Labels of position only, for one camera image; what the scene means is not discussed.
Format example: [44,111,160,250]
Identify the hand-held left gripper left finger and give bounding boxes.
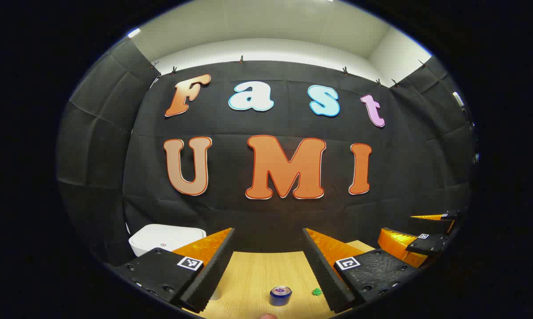
[114,227,236,314]

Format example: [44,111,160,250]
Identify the white desktop garbage bin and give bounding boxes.
[128,224,221,301]

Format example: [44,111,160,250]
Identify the black backdrop cloth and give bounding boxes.
[56,39,477,266]

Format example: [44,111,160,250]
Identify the wooden desktop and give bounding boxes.
[196,240,375,319]

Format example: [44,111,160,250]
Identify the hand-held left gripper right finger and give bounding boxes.
[302,228,420,314]

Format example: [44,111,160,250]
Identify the blue pop can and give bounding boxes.
[269,286,293,307]

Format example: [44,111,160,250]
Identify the row of small black clips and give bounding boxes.
[151,55,428,88]

